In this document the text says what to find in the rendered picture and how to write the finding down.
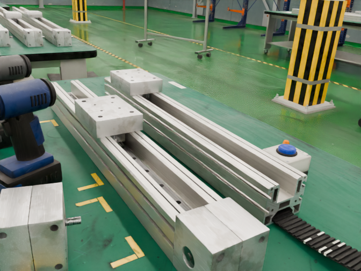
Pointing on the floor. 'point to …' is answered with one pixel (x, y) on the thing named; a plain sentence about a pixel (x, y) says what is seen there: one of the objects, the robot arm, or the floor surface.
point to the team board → (179, 37)
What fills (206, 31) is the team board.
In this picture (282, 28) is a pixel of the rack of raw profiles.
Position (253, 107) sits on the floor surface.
